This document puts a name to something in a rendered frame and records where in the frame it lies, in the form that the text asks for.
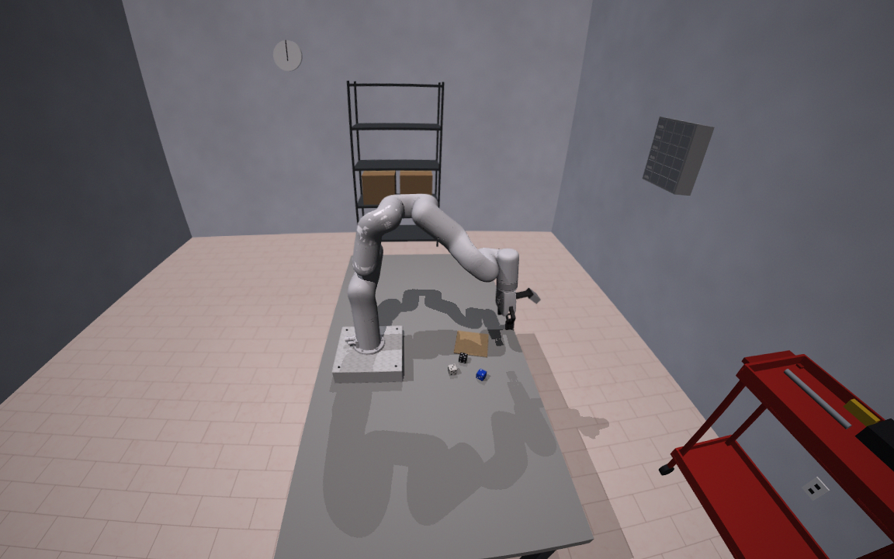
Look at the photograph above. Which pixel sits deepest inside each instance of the tan mat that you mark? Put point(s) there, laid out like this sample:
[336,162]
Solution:
[474,344]

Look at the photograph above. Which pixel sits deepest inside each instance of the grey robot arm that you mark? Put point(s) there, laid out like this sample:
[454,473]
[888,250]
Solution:
[427,216]

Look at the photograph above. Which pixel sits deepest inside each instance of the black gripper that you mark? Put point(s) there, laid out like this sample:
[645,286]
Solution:
[506,301]

